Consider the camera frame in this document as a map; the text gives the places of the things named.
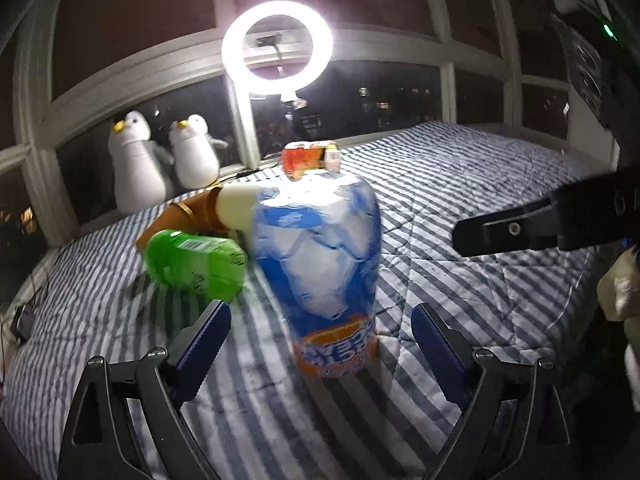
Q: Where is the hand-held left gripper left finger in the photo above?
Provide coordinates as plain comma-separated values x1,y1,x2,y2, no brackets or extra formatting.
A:
57,300,233,480

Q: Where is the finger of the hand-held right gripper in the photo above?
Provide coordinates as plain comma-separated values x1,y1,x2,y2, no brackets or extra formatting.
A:
452,190,568,258

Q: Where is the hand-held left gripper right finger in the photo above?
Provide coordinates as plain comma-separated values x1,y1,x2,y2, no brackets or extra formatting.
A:
411,302,571,480

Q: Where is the blue white snack bag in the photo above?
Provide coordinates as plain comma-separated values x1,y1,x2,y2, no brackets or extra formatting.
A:
251,171,384,381

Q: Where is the person's right hand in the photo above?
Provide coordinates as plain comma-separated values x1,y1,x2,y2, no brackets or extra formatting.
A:
597,246,640,361

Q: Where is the blue striped blanket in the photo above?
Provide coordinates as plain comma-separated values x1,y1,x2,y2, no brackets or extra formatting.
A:
0,120,626,480

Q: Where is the green plastic bottle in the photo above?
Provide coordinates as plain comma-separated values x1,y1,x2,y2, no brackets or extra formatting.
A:
142,229,249,304

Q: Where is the brown bottle with cream cap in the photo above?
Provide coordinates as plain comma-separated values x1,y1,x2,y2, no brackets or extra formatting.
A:
136,183,262,251

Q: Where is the small black device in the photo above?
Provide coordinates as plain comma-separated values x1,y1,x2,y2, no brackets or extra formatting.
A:
11,304,35,343

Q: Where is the white penguin plush toy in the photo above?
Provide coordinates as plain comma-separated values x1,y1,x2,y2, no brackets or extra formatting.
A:
108,111,174,214
168,114,229,191

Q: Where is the black phone holder clip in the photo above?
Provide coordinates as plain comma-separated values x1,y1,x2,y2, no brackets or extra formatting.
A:
254,34,288,78

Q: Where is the white window frame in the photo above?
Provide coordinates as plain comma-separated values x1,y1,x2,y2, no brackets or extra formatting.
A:
0,0,573,246

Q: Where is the white ring light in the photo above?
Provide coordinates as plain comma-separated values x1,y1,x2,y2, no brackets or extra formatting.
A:
221,1,334,97

